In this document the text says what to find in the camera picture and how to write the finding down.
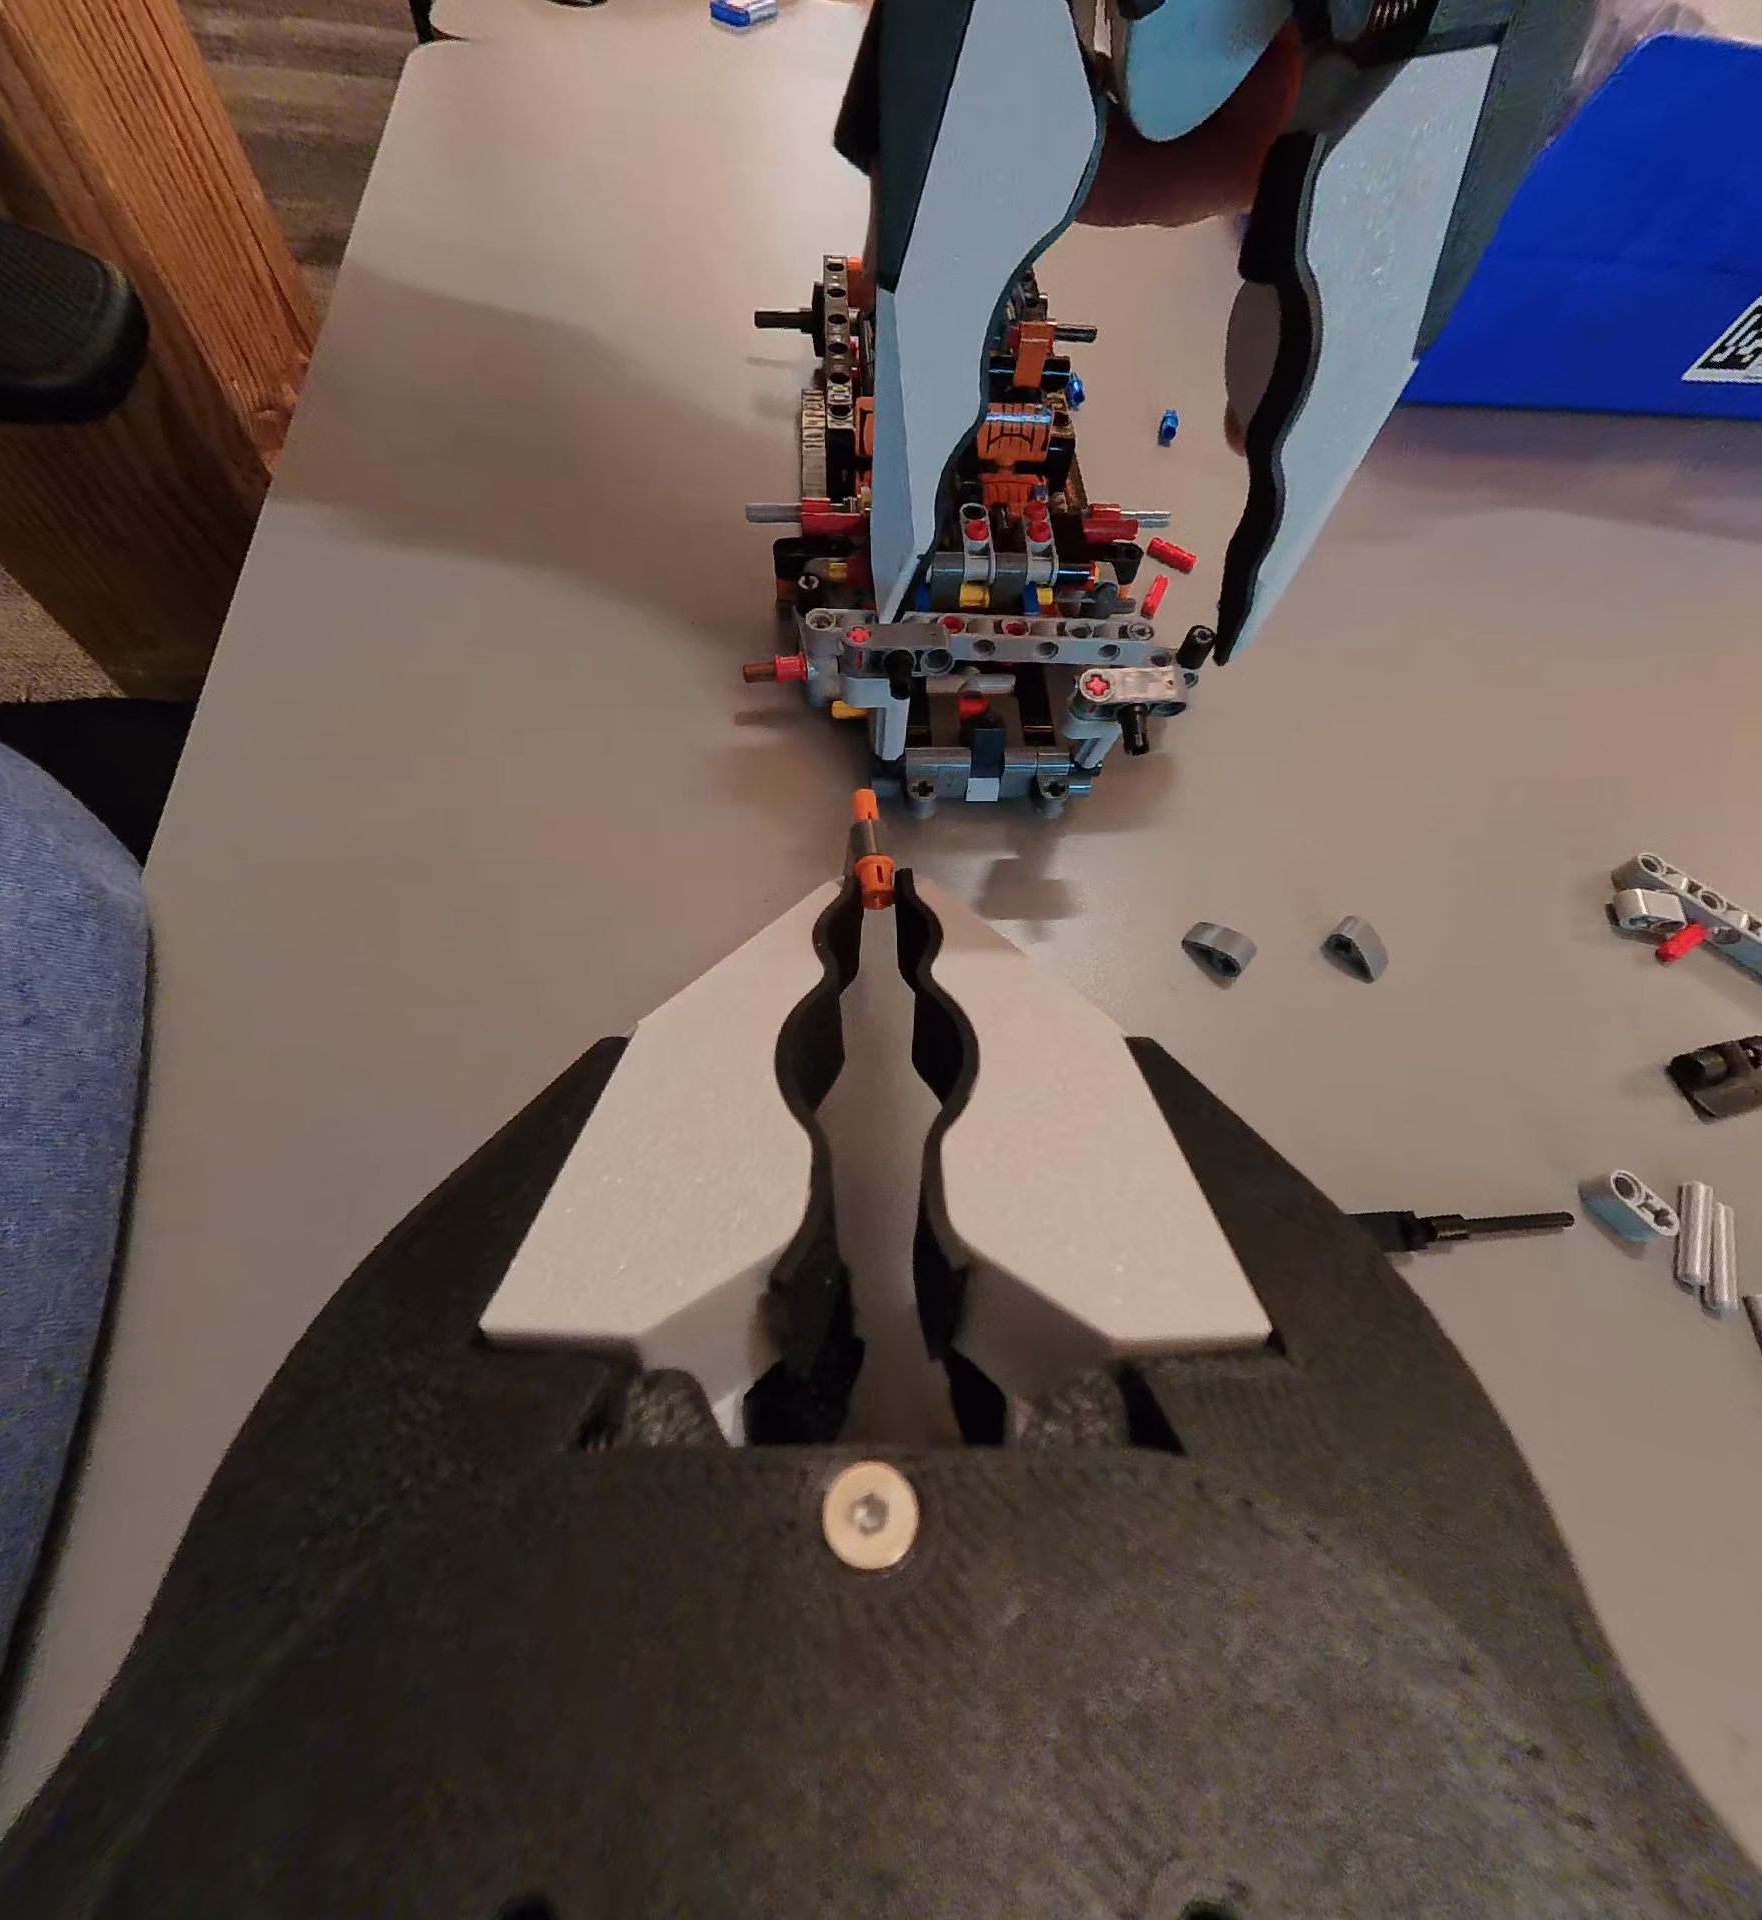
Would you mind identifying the black lego connector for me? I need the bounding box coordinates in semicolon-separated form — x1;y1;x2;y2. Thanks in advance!
1667;1035;1762;1121

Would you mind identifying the blue plastic bin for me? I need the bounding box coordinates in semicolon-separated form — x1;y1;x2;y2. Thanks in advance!
1397;30;1762;422

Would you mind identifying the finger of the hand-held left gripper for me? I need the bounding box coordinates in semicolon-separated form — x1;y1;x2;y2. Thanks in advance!
1214;46;1502;669
871;0;1110;626

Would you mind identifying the black lego shaft piece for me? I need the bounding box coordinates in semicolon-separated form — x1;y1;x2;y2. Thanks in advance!
1346;1207;1577;1256

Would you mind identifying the orange lego pin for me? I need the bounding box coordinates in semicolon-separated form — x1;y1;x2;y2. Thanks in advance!
846;786;899;914

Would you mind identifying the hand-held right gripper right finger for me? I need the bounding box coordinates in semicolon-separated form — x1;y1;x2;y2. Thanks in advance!
895;872;1275;1405

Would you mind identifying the person's left hand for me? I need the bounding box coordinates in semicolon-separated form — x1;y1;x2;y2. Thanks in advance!
1078;22;1310;230

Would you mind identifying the long grey lego beam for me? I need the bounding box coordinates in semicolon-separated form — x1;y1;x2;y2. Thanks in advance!
1609;853;1762;1031

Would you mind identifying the person's blue sweater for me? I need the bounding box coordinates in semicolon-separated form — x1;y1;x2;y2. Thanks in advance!
0;660;156;1847

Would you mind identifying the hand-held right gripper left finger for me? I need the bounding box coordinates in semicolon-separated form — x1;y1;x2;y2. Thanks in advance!
480;872;862;1405

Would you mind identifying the partly built lego car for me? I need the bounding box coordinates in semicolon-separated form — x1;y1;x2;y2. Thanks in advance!
742;252;1219;819

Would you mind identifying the light grey two-hole connector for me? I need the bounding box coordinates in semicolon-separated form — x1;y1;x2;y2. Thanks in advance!
1578;1169;1680;1243

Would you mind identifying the black office chair armrest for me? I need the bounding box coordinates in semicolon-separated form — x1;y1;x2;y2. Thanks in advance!
0;195;152;425

